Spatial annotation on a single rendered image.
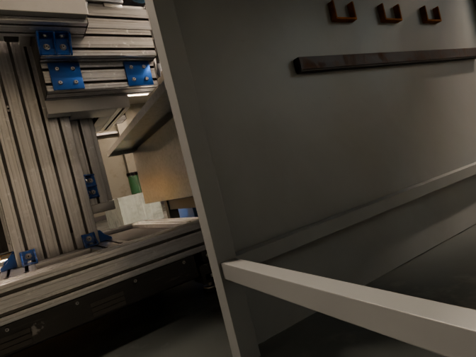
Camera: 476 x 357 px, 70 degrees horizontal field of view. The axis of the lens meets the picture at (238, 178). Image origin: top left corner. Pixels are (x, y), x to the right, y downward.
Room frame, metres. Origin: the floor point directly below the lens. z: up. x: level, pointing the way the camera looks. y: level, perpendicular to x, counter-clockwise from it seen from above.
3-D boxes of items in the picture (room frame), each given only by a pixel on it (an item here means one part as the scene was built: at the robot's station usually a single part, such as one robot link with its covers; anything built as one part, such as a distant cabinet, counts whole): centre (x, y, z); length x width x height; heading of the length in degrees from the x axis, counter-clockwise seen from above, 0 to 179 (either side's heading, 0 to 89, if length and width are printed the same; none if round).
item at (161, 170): (1.69, 0.31, 0.48); 1.30 x 0.04 x 0.35; 29
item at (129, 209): (4.95, 1.54, 0.43); 0.93 x 0.71 x 0.85; 33
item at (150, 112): (1.65, 0.38, 0.67); 1.30 x 0.20 x 0.03; 29
